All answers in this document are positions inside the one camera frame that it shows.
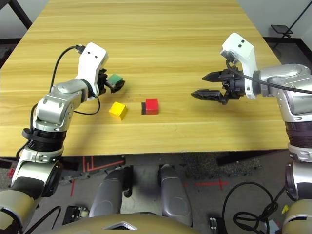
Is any small black floor device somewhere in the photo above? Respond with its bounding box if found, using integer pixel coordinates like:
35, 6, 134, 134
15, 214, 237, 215
208, 215, 224, 232

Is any green wooden block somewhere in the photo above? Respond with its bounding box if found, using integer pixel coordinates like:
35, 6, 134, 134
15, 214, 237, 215
107, 74, 123, 87

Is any tan robot torso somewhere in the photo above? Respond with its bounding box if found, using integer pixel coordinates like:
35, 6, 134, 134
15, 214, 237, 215
46, 213, 204, 234

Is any yellow wooden block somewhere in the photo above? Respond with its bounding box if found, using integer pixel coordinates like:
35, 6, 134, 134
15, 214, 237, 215
108, 101, 128, 121

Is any black coiled floor cable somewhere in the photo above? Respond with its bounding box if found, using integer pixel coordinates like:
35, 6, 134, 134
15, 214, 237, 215
221, 181, 286, 234

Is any grey robot left leg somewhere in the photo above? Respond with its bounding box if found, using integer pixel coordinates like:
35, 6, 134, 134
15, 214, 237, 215
88, 165, 134, 219

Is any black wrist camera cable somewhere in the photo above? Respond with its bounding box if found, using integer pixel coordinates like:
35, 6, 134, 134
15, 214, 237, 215
225, 59, 312, 94
49, 44, 101, 116

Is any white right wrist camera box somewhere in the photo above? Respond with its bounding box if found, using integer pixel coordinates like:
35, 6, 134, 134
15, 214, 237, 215
219, 32, 259, 100

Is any red wooden block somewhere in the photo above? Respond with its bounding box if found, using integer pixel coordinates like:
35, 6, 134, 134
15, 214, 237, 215
145, 98, 160, 116

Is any black stand with flat plate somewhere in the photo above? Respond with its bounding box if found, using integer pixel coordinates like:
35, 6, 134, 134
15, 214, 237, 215
270, 0, 312, 49

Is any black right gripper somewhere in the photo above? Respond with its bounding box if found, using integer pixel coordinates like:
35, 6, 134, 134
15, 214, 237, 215
191, 67, 247, 106

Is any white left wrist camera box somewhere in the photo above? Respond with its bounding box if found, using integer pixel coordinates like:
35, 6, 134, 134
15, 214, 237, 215
74, 42, 109, 101

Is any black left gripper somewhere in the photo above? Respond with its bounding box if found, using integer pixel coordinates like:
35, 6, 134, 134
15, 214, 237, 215
97, 68, 126, 96

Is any black thin strap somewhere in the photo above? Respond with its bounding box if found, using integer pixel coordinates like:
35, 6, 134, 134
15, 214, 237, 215
24, 206, 62, 234

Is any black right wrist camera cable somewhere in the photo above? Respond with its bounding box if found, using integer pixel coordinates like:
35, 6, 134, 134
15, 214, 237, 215
225, 59, 312, 94

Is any grey floor box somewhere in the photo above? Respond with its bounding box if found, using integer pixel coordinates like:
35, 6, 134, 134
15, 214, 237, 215
267, 218, 281, 234

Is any black left wrist camera cable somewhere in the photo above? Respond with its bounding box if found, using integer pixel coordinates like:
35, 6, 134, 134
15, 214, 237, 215
49, 44, 101, 116

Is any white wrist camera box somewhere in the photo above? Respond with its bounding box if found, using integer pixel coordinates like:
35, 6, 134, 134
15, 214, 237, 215
74, 42, 109, 101
219, 32, 259, 100

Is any black metal frame bar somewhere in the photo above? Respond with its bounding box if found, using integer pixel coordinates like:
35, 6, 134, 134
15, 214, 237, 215
0, 0, 34, 30

